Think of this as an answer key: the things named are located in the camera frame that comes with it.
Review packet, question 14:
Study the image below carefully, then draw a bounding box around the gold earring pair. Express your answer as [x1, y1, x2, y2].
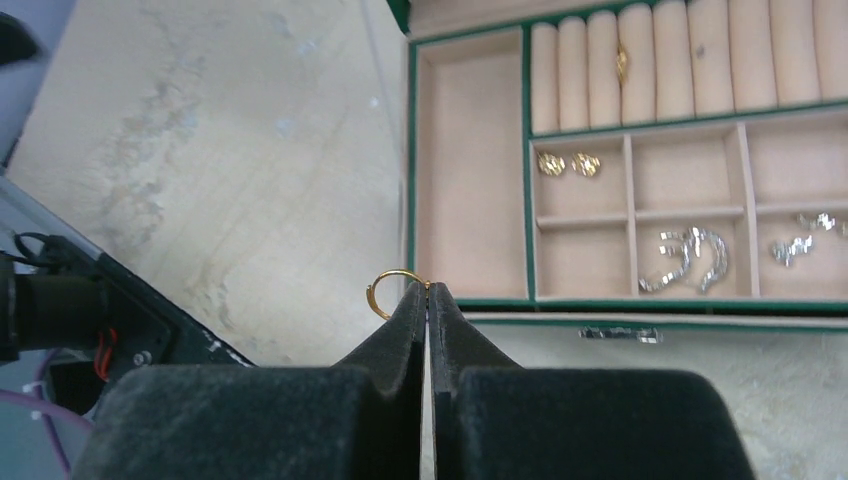
[536, 151, 601, 178]

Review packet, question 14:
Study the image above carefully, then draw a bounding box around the beige removable jewelry tray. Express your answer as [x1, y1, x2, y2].
[523, 1, 847, 305]

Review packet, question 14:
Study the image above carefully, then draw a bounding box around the small silver earring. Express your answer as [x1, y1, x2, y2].
[769, 212, 847, 268]

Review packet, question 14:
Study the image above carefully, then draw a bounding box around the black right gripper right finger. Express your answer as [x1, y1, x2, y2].
[427, 282, 519, 479]

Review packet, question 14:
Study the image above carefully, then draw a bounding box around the green jewelry box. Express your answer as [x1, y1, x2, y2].
[389, 1, 847, 335]

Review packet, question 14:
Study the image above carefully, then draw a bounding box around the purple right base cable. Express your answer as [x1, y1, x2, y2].
[0, 347, 94, 480]

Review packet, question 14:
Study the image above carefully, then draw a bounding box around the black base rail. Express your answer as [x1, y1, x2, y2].
[1, 232, 252, 415]

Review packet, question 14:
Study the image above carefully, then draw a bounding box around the silver box clasp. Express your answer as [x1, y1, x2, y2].
[578, 327, 663, 344]

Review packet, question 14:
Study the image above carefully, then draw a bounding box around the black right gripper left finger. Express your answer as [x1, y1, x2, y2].
[337, 283, 427, 479]

